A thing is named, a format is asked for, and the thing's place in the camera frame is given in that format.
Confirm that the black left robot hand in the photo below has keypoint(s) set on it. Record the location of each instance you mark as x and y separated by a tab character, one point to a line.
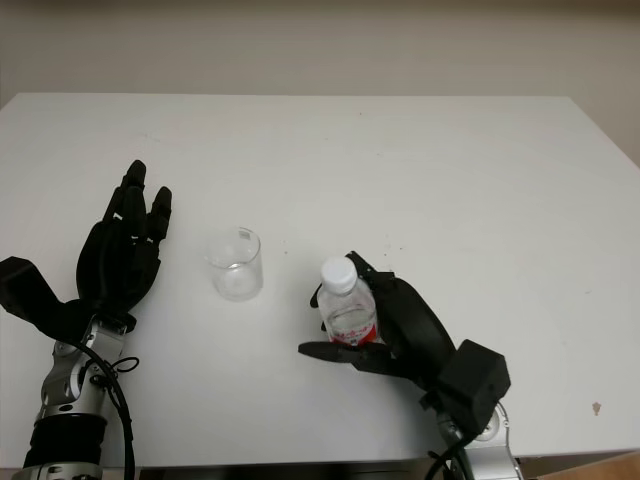
117	260

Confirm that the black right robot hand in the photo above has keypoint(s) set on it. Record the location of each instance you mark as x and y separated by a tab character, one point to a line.
415	330

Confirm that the clear plastic water bottle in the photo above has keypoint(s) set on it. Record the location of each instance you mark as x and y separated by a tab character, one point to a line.
345	310

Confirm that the clear glass cup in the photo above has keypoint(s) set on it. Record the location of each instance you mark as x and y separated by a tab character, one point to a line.
235	280

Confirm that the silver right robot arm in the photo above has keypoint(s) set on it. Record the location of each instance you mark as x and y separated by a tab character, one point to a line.
492	460

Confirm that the dark robot torso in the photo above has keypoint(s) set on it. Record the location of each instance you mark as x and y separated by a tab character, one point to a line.
275	476

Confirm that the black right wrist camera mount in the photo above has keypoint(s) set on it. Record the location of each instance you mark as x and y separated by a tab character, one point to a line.
475	380

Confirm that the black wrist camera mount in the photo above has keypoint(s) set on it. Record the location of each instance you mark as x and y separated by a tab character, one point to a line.
25	285
475	380

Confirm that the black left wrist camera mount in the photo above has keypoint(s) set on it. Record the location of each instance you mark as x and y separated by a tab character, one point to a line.
25	285

